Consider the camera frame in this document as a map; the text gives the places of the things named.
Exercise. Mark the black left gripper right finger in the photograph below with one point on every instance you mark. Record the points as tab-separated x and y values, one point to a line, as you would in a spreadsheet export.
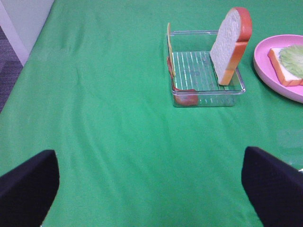
274	188

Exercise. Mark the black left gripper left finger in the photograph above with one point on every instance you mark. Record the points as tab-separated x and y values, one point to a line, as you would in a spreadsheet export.
28	191

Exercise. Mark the toy bread slice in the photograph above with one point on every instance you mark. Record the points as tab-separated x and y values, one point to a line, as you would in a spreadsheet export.
230	44
284	76

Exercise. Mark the tray bacon strip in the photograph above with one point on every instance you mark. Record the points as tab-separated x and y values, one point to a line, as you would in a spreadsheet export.
182	97

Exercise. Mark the green lettuce leaf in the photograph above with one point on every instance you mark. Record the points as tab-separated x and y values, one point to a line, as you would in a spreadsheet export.
291	58

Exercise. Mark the yellow cheese slice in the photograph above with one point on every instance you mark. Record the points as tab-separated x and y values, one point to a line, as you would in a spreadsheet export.
170	57

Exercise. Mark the pink round plate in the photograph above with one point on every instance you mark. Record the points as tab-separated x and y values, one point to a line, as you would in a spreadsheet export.
265	70

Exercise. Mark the clear left plastic tray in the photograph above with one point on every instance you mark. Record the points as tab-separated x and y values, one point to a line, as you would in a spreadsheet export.
194	69

